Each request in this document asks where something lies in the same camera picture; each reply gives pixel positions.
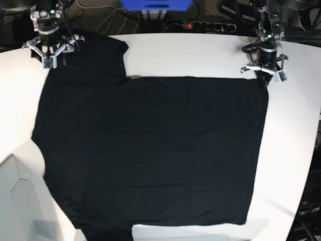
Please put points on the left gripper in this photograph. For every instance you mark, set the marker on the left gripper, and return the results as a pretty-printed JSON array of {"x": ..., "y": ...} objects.
[{"x": 265, "y": 73}]

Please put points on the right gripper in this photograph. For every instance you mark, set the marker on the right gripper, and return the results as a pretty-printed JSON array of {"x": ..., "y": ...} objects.
[{"x": 64, "y": 46}]

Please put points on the black T-shirt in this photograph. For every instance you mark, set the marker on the black T-shirt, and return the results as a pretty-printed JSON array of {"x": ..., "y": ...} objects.
[{"x": 165, "y": 151}]

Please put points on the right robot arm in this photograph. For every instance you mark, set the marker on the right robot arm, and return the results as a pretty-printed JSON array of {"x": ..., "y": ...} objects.
[{"x": 54, "y": 37}]

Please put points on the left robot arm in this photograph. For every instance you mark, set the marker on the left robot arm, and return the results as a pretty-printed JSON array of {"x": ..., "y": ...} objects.
[{"x": 264, "y": 60}]

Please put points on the black power strip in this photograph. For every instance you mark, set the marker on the black power strip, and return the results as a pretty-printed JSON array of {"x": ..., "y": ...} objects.
[{"x": 214, "y": 27}]

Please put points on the blue box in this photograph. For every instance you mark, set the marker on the blue box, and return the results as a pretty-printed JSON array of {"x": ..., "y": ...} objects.
[{"x": 168, "y": 5}]

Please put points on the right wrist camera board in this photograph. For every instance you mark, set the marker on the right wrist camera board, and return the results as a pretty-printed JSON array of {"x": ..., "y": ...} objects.
[{"x": 47, "y": 63}]

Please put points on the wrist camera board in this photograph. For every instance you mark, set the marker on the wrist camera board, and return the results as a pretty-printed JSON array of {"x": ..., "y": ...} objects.
[
  {"x": 280, "y": 76},
  {"x": 47, "y": 63}
]

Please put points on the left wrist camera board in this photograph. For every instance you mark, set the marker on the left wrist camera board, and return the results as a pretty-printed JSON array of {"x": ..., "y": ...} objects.
[{"x": 280, "y": 76}]

